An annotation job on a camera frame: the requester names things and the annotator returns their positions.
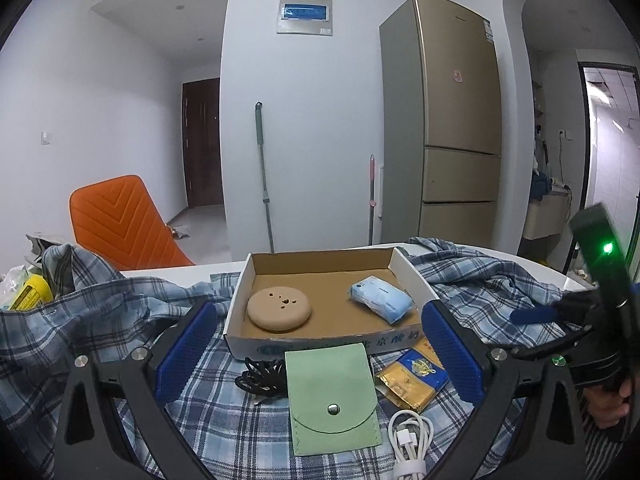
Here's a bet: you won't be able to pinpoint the round tan powder puff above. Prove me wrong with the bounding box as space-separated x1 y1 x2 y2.
246 287 312 332

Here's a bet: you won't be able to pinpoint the dark brown door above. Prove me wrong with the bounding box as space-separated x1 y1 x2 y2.
181 78 225 209

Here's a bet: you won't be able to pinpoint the white plastic bag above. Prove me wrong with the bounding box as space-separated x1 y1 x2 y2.
0 265 31 307

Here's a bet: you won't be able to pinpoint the person's striped clothing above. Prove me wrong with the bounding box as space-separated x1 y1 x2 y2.
580 407 640 480

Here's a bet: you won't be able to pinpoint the cardboard box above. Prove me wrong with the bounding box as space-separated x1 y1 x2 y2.
222 245 437 361

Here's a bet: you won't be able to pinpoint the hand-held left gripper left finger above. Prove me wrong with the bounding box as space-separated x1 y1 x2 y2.
52 300 221 480

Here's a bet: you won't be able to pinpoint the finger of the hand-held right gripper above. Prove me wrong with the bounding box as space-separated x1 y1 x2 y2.
510 324 597 362
510 290 601 328

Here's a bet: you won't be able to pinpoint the gold refrigerator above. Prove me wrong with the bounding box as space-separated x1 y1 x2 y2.
378 0 502 253

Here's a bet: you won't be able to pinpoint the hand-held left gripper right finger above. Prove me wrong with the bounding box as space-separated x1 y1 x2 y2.
421 300 588 480

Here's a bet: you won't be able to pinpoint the grey mop handle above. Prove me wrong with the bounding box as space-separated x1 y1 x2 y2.
255 101 275 253

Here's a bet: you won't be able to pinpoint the green snap pouch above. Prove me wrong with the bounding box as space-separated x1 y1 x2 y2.
284 343 384 457

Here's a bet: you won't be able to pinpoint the beige cabinet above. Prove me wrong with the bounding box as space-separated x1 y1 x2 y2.
522 192 573 239

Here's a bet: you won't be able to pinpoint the white charging cable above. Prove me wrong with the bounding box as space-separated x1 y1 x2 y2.
387 410 435 480

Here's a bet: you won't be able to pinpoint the blue plaid cloth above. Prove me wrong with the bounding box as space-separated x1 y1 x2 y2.
0 236 601 480

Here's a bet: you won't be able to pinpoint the gold and blue packet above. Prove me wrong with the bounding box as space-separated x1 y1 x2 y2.
375 337 449 413

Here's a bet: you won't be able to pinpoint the orange chair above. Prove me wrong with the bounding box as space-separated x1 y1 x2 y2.
69 175 196 273

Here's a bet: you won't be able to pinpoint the black hair ties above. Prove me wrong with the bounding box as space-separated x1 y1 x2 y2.
235 356 288 403

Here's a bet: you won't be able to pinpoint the blue tissue pack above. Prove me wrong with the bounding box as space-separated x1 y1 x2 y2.
348 276 415 324

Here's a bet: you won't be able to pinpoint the pink handled mop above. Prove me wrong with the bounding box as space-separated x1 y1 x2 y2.
366 155 377 246

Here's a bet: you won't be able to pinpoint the person's right hand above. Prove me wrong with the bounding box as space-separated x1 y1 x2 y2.
585 375 633 431

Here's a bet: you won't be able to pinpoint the yellow packet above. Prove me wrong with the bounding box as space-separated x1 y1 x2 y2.
7 274 53 311

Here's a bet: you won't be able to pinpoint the grey bucket hat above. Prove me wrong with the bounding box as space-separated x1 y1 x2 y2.
25 232 71 263

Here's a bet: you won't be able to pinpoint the grey wall electrical panel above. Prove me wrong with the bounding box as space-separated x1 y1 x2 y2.
276 0 334 37

